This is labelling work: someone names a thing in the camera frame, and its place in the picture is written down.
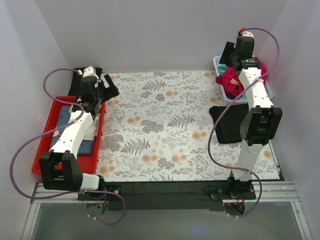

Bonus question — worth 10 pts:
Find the red t shirt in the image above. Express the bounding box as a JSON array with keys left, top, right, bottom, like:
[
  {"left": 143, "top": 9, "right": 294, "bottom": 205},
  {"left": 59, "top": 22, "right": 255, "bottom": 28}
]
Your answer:
[{"left": 215, "top": 56, "right": 268, "bottom": 97}]

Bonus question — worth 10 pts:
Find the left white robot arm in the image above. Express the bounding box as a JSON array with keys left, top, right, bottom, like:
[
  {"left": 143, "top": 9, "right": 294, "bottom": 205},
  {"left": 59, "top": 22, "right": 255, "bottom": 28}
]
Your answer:
[{"left": 39, "top": 74, "right": 119, "bottom": 192}]

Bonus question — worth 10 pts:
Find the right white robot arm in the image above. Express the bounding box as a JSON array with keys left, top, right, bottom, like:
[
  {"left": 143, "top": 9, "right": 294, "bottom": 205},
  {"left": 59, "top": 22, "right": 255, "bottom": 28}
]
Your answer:
[{"left": 219, "top": 31, "right": 283, "bottom": 197}]

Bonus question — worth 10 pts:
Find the black cloth back left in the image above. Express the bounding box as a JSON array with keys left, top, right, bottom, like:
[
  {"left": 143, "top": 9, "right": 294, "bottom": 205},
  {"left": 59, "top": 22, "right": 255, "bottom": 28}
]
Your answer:
[{"left": 68, "top": 67, "right": 103, "bottom": 96}]

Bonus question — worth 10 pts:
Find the black cloth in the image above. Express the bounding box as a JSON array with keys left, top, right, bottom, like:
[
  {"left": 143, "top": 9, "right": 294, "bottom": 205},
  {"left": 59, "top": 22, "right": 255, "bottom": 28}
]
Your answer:
[
  {"left": 214, "top": 104, "right": 249, "bottom": 144},
  {"left": 68, "top": 67, "right": 103, "bottom": 96}
]

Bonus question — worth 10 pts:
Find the white plastic basket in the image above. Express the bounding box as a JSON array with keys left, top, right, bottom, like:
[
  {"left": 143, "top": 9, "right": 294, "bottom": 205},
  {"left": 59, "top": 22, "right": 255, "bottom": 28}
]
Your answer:
[{"left": 212, "top": 55, "right": 273, "bottom": 105}]

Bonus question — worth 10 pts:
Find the teal t shirt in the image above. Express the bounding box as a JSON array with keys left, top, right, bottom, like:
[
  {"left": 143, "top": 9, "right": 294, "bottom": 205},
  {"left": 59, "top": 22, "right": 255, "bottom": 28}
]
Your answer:
[{"left": 216, "top": 53, "right": 228, "bottom": 75}]

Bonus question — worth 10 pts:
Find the dark blue t shirt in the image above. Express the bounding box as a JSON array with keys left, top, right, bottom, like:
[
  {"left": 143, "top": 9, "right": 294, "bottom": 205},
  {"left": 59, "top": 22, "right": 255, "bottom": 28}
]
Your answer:
[{"left": 225, "top": 92, "right": 237, "bottom": 100}]

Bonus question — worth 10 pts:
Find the folded blue t shirt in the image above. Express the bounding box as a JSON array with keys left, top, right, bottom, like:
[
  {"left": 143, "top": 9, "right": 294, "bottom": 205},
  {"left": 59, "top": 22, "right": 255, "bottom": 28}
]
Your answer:
[{"left": 49, "top": 105, "right": 96, "bottom": 155}]

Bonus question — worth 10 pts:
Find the floral patterned mat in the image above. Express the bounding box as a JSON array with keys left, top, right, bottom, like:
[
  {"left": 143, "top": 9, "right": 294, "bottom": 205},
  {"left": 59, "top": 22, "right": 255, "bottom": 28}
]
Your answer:
[{"left": 96, "top": 71, "right": 281, "bottom": 182}]

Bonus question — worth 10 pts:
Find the red plastic tray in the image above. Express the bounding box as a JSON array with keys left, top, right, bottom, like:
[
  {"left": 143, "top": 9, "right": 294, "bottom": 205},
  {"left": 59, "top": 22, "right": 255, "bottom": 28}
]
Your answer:
[{"left": 32, "top": 100, "right": 106, "bottom": 175}]

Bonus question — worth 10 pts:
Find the black cloth right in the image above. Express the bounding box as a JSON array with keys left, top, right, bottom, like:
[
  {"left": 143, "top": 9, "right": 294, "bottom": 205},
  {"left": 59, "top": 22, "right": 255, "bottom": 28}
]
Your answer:
[{"left": 214, "top": 104, "right": 249, "bottom": 144}]

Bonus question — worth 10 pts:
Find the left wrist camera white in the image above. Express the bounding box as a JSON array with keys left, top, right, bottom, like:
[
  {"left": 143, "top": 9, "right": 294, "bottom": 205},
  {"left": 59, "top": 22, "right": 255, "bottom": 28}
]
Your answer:
[{"left": 82, "top": 66, "right": 99, "bottom": 79}]

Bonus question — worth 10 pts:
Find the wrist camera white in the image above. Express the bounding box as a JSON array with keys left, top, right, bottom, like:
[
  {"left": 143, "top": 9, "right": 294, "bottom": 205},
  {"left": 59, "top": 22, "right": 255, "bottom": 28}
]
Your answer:
[
  {"left": 240, "top": 30, "right": 254, "bottom": 39},
  {"left": 82, "top": 66, "right": 99, "bottom": 79}
]

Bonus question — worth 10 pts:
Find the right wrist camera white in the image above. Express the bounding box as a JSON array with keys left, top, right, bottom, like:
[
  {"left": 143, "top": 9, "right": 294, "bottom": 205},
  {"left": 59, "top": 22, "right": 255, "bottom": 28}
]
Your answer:
[{"left": 240, "top": 30, "right": 254, "bottom": 39}]

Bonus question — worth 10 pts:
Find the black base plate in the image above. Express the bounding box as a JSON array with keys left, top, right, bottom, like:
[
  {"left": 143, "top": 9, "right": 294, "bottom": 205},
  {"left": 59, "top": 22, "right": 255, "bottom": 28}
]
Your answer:
[{"left": 77, "top": 179, "right": 258, "bottom": 211}]

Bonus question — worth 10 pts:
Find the aluminium frame rail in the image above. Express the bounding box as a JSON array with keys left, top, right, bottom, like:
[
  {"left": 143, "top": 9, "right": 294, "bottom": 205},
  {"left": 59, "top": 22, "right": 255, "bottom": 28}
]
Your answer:
[{"left": 22, "top": 181, "right": 312, "bottom": 240}]

